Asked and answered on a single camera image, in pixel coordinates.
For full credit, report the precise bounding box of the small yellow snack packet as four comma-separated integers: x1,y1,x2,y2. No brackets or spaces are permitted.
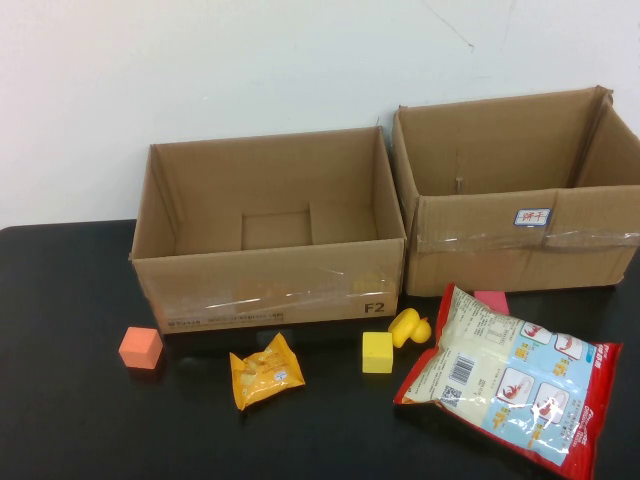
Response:
229,332,307,412

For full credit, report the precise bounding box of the large red shrimp chips bag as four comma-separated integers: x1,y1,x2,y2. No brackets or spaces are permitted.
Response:
392,282,624,480

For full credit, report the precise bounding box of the cardboard box marked F2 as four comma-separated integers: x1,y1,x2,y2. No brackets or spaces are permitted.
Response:
128,125,407,335

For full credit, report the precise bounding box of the yellow foam cube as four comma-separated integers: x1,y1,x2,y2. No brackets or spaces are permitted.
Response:
361,331,394,374

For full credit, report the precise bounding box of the yellow rubber duck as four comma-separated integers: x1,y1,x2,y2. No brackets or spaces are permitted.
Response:
387,307,432,349

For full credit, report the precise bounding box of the cardboard box with blue sticker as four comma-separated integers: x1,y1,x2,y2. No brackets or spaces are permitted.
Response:
391,85,640,297

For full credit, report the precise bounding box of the magenta foam cube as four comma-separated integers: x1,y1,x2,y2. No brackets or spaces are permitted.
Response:
473,290,511,316

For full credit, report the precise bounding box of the orange foam cube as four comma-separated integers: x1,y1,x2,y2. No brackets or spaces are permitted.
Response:
118,326,165,371

